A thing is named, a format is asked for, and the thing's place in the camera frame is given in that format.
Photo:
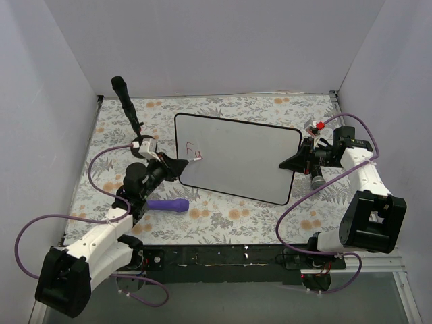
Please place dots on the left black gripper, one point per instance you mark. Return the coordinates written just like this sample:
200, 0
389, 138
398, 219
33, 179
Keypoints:
167, 166

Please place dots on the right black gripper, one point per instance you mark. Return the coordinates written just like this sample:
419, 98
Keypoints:
307, 156

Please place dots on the white whiteboard black frame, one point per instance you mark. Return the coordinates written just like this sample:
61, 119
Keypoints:
239, 158

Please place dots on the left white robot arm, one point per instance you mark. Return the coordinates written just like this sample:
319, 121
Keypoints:
68, 276

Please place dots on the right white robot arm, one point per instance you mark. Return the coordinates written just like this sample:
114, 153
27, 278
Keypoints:
374, 217

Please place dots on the black silver microphone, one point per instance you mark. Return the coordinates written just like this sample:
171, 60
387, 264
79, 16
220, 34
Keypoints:
316, 177

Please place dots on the purple foam microphone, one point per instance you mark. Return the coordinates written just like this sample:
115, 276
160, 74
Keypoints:
179, 205

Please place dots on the black round microphone stand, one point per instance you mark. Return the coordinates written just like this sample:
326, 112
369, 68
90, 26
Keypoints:
143, 140

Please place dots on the floral patterned table mat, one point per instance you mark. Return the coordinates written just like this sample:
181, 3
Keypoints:
212, 218

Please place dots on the black microphone on stand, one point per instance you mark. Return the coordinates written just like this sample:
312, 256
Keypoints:
119, 86

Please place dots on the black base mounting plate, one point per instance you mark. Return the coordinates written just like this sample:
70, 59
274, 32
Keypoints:
232, 263

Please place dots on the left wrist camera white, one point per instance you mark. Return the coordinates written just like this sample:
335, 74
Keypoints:
146, 148

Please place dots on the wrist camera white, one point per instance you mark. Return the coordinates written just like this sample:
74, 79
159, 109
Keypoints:
313, 128
146, 148

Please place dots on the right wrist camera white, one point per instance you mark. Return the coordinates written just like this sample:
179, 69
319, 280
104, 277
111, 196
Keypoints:
313, 128

